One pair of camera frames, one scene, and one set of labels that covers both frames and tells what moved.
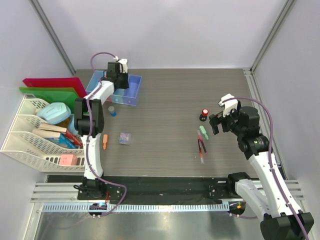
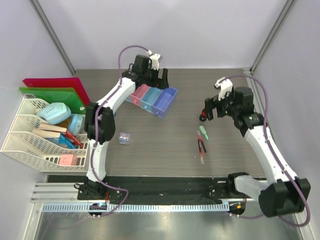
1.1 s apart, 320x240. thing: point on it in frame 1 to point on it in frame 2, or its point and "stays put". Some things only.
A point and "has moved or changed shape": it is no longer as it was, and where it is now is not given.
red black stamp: x=203 y=117 stays put
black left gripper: x=126 y=85 to x=162 y=83
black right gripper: x=216 y=119 to x=211 y=103
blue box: x=63 y=140 stays put
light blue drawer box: x=117 y=97 has moved or changed shape
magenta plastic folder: x=72 y=82 stays put
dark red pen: x=200 y=148 stays put
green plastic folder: x=66 y=95 stays put
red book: x=76 y=139 stays put
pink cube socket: x=66 y=159 stays put
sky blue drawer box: x=96 y=76 to x=128 y=98
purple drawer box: x=130 y=94 has moved or changed shape
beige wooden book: x=49 y=130 stays put
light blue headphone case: x=55 y=113 stays put
